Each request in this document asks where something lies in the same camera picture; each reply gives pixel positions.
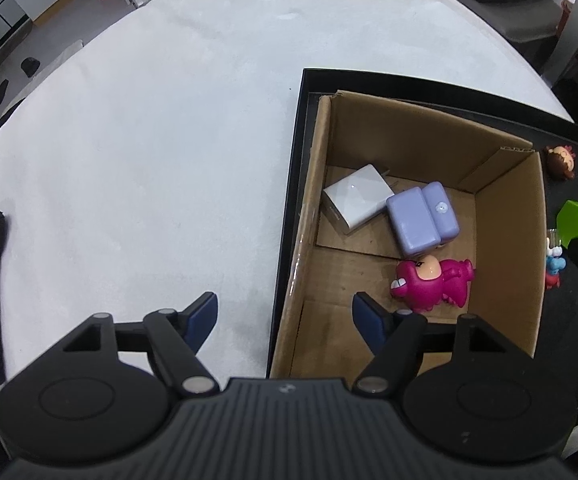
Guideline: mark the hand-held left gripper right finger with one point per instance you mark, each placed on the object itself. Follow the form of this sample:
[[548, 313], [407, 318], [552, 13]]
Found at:
[[369, 325]]

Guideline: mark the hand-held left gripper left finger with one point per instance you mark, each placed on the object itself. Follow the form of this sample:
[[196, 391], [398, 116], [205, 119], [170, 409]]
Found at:
[[204, 320]]

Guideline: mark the pink dinosaur figurine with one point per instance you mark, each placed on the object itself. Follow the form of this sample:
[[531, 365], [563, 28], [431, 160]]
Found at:
[[429, 282]]

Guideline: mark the black plastic tray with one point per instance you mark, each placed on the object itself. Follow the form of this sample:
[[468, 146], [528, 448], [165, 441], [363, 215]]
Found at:
[[569, 340]]

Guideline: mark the purple charger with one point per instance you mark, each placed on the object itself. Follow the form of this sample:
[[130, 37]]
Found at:
[[416, 220]]

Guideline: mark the white plug charger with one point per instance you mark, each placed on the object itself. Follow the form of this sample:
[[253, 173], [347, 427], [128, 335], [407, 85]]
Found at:
[[356, 197]]

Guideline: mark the brown cardboard box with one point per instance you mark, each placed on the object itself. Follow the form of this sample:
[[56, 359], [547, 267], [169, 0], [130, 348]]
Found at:
[[419, 125]]

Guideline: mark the blue and red figurine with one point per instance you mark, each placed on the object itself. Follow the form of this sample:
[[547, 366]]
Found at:
[[554, 265]]

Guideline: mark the brown-haired doll figurine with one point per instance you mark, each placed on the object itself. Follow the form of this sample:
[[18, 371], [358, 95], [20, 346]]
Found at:
[[560, 162]]

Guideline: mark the red and white container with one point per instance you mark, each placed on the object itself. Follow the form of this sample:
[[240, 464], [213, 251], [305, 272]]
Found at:
[[568, 12]]

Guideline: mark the black slipper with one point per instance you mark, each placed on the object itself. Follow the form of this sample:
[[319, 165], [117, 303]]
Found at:
[[31, 66], [0, 95]]

